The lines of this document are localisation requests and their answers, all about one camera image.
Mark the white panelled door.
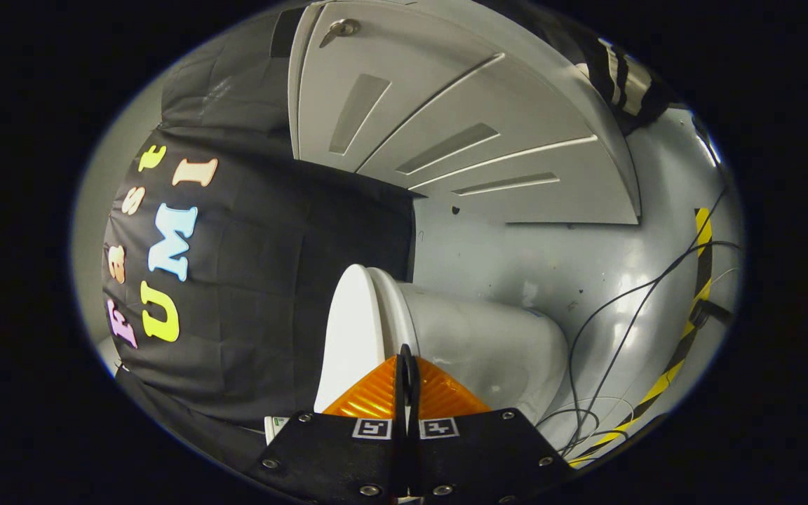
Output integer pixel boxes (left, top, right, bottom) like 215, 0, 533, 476
288, 0, 642, 226

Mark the metal door lock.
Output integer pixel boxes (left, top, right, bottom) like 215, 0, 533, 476
318, 18, 362, 49

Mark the black cable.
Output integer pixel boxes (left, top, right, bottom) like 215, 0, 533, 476
576, 186, 732, 453
567, 241, 743, 453

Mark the white toilet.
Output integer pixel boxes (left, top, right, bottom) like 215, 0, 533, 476
264, 267, 570, 444

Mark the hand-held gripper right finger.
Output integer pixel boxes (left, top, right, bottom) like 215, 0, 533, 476
404, 344, 574, 505

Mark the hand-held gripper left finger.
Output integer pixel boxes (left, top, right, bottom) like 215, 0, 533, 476
245, 344, 410, 505

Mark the black backdrop cloth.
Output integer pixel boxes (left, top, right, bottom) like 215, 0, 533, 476
101, 7, 417, 457

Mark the striped cloth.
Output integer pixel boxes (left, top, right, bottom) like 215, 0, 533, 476
572, 35, 673, 135

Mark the yellow black hazard tape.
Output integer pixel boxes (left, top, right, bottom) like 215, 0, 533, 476
567, 208, 714, 469

